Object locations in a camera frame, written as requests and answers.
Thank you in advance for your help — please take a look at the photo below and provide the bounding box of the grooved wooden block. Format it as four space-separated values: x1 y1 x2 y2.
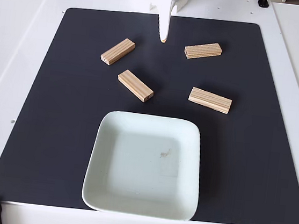
115 68 157 104
99 35 137 69
186 86 234 115
183 39 224 63

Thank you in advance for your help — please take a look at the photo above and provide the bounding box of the white square plate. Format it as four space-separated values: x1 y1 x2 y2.
79 107 208 223

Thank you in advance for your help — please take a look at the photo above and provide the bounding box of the black table mat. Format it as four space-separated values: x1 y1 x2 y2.
0 0 299 224

